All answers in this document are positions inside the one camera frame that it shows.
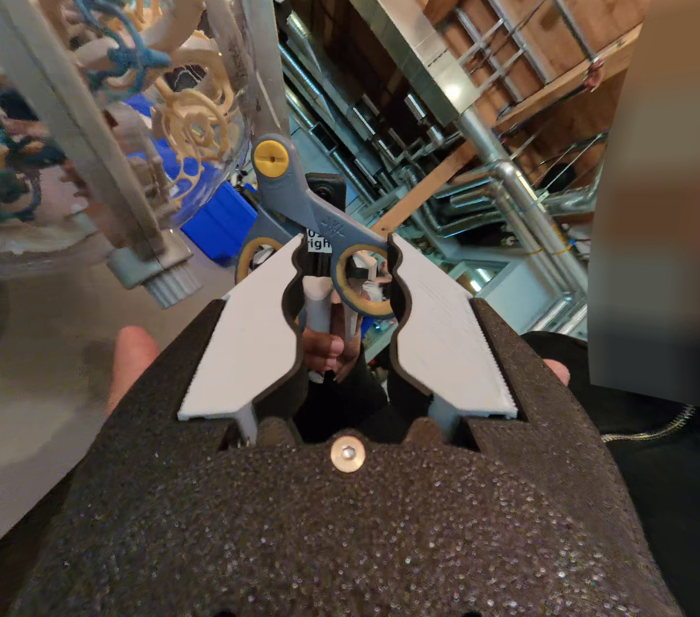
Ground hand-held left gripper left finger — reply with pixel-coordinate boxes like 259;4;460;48
178;235;308;445

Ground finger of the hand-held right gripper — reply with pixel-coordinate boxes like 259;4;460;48
350;253;392;300

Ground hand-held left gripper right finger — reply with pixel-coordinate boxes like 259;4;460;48
389;234;518;438

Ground grey handled scissors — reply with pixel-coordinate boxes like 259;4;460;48
235;0;397;322

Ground person's right hand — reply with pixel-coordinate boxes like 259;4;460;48
302;302;366;383

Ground person's left hand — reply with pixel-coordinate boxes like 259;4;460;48
106;326;160;416

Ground blue plastic bin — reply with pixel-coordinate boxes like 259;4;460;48
126;97;258;267

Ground cluster of silver ceiling pipes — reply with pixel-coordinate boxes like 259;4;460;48
279;0;608;333

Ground person's black jacket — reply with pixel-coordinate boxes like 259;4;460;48
520;331;700;617

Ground clear maze puzzle ball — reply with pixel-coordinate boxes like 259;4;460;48
0;0;258;309

